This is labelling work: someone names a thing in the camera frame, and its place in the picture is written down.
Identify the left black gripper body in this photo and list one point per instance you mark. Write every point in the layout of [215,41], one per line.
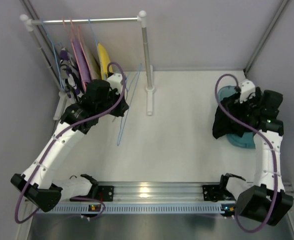
[120,107]

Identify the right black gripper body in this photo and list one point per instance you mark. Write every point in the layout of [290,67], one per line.
[236,107]

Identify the light blue wire hanger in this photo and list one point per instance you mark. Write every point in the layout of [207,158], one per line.
[129,96]

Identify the black trousers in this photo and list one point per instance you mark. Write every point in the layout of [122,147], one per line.
[223,124]

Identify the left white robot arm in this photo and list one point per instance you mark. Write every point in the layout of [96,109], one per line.
[102,97]

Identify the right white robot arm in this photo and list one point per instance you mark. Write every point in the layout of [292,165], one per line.
[268,176]

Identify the grey trousers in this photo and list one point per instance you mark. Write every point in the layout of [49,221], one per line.
[93,66]

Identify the purple trousers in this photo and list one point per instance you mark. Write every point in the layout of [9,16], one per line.
[82,63]

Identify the yellow trousers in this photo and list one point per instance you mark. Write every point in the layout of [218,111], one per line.
[104,60]

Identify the blue hanger far left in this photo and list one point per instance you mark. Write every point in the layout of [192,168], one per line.
[55,55]

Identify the teal plastic basin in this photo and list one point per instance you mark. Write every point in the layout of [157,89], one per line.
[247,140]

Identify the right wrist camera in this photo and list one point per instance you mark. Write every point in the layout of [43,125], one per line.
[247,90]

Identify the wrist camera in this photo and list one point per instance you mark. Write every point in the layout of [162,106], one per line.
[116,81]
[247,90]

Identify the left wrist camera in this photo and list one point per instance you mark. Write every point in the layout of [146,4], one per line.
[116,81]

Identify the pink wire hanger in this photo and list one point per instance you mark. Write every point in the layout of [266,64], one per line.
[78,35]
[70,34]

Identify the aluminium mounting rail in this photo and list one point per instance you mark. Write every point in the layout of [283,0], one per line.
[159,198]

